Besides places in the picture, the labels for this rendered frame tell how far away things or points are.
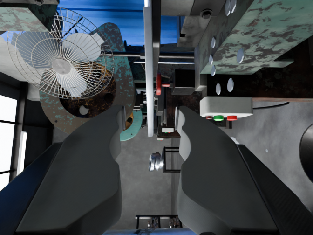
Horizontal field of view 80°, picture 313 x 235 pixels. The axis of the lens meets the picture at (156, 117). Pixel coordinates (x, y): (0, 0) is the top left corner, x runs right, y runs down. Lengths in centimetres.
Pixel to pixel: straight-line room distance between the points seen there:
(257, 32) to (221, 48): 7
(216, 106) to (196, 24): 21
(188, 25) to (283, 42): 21
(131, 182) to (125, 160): 79
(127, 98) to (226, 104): 121
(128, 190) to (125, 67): 583
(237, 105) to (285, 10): 28
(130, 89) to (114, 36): 50
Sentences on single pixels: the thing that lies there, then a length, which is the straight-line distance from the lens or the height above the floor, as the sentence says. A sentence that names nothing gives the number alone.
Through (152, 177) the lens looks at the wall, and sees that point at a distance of 702.
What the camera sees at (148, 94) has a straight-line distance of 21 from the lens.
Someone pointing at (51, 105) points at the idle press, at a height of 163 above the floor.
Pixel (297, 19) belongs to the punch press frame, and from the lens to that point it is 39.
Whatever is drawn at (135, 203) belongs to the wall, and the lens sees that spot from 724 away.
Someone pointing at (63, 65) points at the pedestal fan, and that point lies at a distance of 123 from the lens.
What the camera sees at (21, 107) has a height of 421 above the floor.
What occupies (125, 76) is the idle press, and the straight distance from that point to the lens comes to 172.
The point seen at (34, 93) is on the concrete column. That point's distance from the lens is 631.
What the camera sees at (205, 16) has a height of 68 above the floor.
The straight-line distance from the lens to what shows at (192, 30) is 53.
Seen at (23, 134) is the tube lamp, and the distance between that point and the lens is 415.
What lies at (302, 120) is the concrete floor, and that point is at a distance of 122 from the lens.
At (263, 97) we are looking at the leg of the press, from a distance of 62.
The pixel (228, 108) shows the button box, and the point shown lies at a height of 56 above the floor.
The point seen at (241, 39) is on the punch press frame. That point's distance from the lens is 40.
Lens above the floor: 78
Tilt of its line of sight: 2 degrees down
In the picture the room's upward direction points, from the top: 89 degrees counter-clockwise
